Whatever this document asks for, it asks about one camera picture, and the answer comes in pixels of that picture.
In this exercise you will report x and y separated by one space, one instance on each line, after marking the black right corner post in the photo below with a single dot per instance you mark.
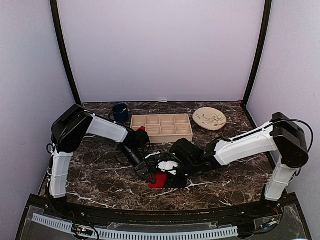
258 53

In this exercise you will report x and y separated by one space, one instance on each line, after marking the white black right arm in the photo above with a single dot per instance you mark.
280 134

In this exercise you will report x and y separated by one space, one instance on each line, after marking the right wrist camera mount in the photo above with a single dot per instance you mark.
168 166

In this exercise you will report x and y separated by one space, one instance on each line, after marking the red santa sock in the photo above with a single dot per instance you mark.
160 180

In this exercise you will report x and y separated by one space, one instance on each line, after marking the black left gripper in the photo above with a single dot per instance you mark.
147 166

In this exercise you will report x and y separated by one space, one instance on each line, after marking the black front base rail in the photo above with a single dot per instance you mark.
239 214

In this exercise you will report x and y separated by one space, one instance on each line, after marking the wooden compartment tray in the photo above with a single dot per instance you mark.
164 128

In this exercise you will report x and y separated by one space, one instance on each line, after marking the black corner post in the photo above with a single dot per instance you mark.
258 53
63 51

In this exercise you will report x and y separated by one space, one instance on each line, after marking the plain red sock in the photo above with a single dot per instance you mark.
143 128

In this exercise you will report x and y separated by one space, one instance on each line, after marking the dark blue mug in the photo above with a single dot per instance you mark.
119 113

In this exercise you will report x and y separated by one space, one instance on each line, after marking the round beige decorated plate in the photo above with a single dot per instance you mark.
209 118

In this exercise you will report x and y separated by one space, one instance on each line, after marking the black left corner post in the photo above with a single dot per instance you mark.
63 51

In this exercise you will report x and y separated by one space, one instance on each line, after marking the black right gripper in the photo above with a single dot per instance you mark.
175 183

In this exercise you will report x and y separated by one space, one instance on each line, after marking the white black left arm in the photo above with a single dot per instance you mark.
76 125

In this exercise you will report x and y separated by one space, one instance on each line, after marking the white slotted cable duct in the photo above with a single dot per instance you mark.
123 231

